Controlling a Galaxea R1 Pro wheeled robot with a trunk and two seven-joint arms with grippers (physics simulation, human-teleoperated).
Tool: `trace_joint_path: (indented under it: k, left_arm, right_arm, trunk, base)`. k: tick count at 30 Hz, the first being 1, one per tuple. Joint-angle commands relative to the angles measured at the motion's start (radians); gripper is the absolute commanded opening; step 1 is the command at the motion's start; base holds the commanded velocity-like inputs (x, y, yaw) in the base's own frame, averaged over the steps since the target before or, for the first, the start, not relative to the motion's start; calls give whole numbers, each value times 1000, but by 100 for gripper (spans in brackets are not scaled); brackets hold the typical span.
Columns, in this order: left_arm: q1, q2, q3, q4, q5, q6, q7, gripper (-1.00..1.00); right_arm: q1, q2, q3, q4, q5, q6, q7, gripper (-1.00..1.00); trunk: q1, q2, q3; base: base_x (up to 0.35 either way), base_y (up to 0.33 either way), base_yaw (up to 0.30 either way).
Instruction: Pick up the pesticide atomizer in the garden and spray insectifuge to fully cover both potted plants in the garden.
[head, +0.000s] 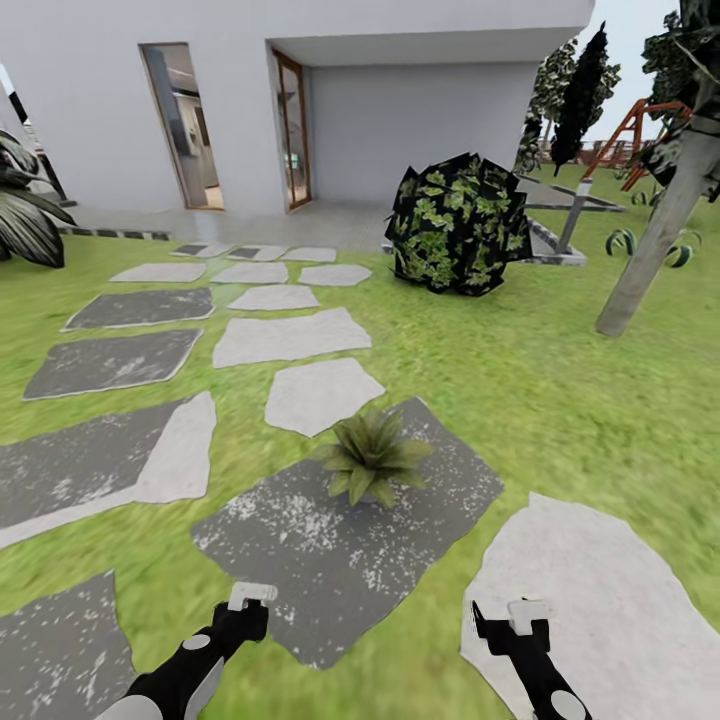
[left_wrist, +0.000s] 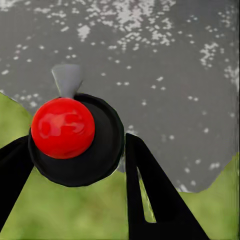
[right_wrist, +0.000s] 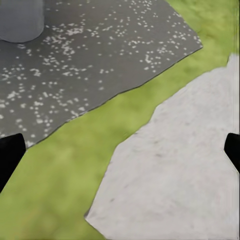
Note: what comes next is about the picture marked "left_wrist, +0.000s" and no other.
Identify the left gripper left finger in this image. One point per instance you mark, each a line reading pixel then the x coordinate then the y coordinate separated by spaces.
pixel 15 167

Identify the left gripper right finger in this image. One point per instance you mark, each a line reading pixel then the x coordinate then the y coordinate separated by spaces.
pixel 174 219

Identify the insectifuge atomizer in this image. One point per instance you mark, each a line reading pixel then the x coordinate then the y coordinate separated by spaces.
pixel 76 139

